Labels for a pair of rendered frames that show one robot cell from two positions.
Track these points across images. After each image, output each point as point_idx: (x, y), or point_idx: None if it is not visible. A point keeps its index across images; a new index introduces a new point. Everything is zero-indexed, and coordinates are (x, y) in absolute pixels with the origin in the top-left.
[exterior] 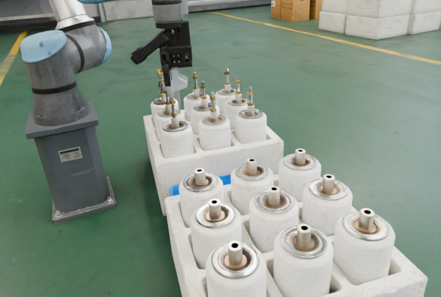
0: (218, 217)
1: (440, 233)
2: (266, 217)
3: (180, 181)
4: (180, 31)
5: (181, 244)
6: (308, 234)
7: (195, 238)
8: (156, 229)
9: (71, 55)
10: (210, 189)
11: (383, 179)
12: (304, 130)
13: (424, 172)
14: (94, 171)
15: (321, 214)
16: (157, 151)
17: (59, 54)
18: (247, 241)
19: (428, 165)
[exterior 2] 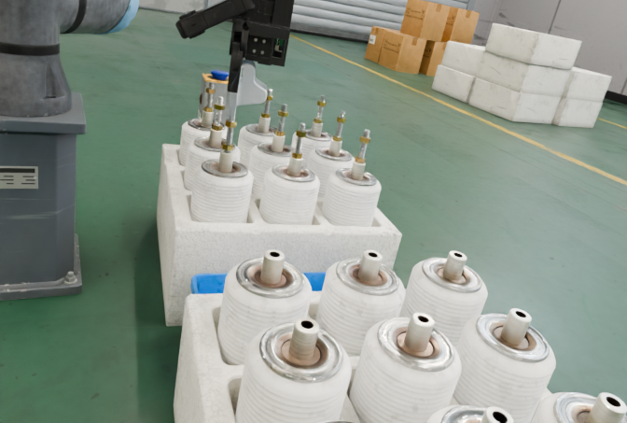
0: (309, 358)
1: None
2: (403, 374)
3: (212, 269)
4: None
5: (213, 400)
6: None
7: (251, 395)
8: (149, 349)
9: None
10: (289, 296)
11: (539, 329)
12: (413, 225)
13: (600, 330)
14: (55, 218)
15: (499, 384)
16: (182, 205)
17: None
18: (346, 415)
19: (604, 319)
